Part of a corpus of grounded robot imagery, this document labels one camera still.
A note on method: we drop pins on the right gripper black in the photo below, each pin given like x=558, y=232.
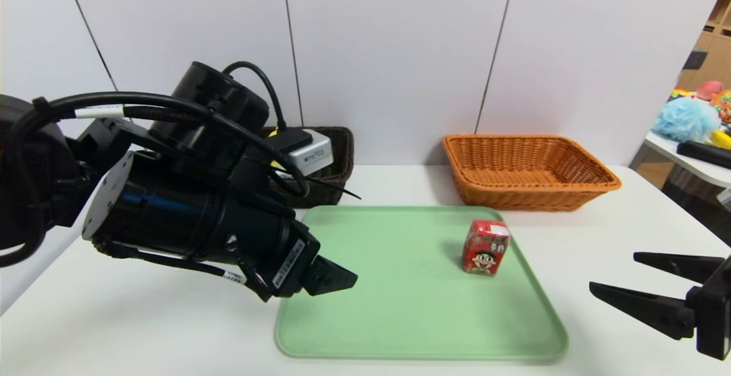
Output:
x=714, y=313

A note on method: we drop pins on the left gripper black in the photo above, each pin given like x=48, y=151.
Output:
x=295, y=267

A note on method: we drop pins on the red cartoon milk carton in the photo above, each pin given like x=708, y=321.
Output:
x=485, y=250

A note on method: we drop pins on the dark brown wicker basket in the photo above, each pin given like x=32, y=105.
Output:
x=342, y=159

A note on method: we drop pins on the orange wicker basket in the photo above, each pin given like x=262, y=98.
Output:
x=531, y=187

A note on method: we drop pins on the light green plastic tray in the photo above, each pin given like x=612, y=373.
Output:
x=411, y=307

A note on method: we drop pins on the white side table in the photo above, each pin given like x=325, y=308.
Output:
x=685, y=162

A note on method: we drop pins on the long black object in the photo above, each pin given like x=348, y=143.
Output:
x=705, y=153

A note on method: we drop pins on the yellow object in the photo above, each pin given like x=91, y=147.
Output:
x=722, y=139

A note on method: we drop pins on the light blue bath loofah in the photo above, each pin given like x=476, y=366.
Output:
x=685, y=119

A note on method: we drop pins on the colourful snack package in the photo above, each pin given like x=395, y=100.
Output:
x=722, y=104

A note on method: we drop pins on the rainbow coloured item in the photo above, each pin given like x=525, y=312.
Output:
x=682, y=94

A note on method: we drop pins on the pink round object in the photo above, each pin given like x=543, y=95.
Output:
x=710, y=89

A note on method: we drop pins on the wooden shelf unit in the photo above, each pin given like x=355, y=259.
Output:
x=714, y=50

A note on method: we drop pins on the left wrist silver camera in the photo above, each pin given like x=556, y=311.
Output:
x=311, y=156

